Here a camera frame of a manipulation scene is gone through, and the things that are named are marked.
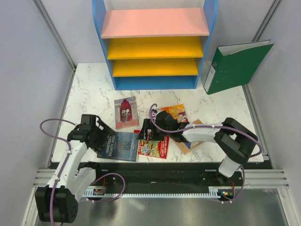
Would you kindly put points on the red treehouse book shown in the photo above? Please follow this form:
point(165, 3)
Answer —
point(151, 148)

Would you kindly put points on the light blue cable duct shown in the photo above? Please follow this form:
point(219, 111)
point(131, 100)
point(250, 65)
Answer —
point(98, 193)

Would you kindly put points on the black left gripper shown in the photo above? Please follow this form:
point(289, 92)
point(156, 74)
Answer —
point(105, 133)

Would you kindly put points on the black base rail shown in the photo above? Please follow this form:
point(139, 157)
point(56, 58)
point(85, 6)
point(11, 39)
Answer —
point(166, 178)

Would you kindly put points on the orange Roald Dahl book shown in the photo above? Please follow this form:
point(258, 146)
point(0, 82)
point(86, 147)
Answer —
point(175, 111)

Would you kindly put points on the dark blue 1984 book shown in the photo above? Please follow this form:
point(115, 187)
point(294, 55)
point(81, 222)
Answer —
point(122, 146)

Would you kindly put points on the blue shelf unit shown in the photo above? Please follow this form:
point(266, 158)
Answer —
point(162, 48)

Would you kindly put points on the green lever arch binder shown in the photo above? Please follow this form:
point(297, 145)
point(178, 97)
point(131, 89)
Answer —
point(234, 65)

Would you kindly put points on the tan Othello book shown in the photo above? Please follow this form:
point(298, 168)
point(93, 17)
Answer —
point(187, 147)

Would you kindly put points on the pink castle cover book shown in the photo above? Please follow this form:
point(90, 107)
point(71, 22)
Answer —
point(126, 114)

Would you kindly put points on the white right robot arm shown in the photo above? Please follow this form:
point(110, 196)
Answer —
point(236, 141)

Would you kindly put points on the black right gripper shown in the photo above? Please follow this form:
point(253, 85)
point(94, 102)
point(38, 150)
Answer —
point(146, 125)

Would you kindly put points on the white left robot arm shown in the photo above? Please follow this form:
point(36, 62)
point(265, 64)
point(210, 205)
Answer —
point(58, 200)

